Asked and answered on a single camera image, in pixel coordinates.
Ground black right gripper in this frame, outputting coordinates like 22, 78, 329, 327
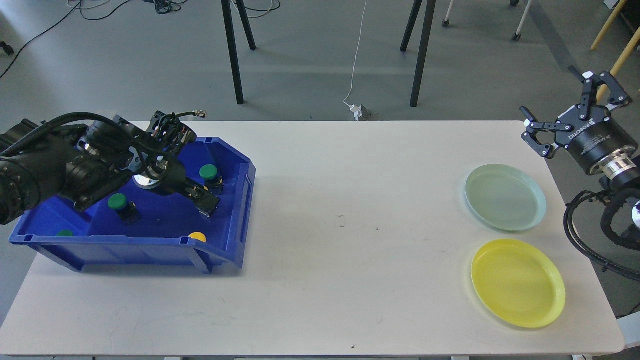
519, 71, 639, 176

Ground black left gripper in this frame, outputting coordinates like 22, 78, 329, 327
132, 155, 224, 218

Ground green button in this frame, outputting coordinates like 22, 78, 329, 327
199, 164, 223, 182
107, 193, 142, 225

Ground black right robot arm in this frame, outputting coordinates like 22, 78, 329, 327
520, 66, 640, 281

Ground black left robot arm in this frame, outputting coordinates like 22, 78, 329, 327
0, 111, 220, 225

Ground yellow button front edge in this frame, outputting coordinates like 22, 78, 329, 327
189, 231, 207, 243

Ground light green plate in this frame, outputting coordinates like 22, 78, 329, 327
464, 164, 547, 232

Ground green button front corner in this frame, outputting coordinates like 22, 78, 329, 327
56, 229, 74, 237

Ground yellow plate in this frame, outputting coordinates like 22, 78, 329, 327
470, 238, 567, 330

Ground wooden stick legs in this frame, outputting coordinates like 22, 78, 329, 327
590, 0, 640, 77

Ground blue plastic bin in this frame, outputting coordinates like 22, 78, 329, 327
7, 137, 256, 274

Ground white chair legs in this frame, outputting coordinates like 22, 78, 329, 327
441, 0, 534, 43

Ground black right tripod legs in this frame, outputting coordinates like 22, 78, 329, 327
400, 0, 437, 108

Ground black tripod legs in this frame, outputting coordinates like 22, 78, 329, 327
221, 0, 257, 105
400, 0, 437, 108

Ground black left tripod legs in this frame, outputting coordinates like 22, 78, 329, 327
221, 0, 257, 105

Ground white cable with plug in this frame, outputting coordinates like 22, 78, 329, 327
343, 0, 369, 121

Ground black floor cables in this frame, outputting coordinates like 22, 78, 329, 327
0, 0, 281, 78

